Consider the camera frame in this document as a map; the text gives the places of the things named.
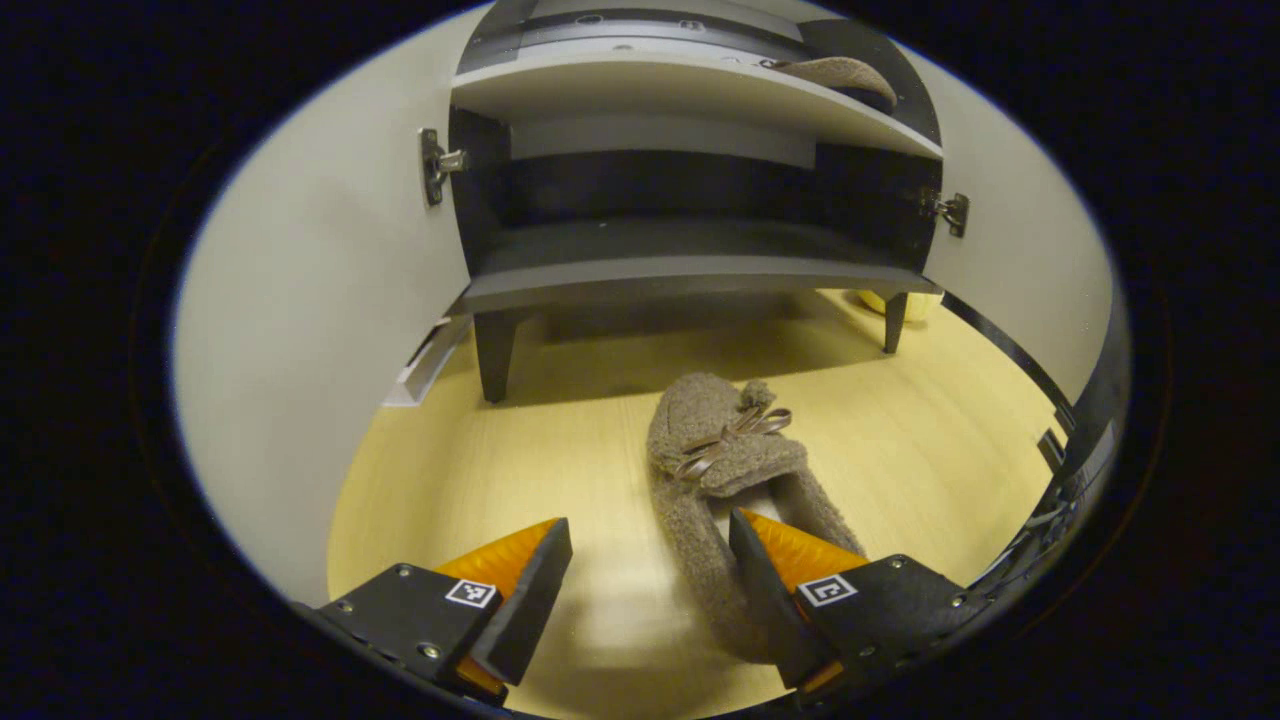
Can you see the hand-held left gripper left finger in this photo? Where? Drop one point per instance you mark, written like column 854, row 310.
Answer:
column 530, row 600

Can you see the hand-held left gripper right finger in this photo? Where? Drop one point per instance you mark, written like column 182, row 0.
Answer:
column 770, row 600

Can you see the brown fuzzy shoe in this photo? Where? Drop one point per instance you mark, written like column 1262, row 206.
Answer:
column 840, row 72
column 700, row 420

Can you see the grey shoe cabinet door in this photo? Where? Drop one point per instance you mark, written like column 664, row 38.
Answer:
column 1020, row 250
column 320, row 300

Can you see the grey shoe cabinet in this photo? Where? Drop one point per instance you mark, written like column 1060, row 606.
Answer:
column 680, row 240

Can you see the white book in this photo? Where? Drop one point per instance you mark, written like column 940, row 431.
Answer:
column 425, row 365

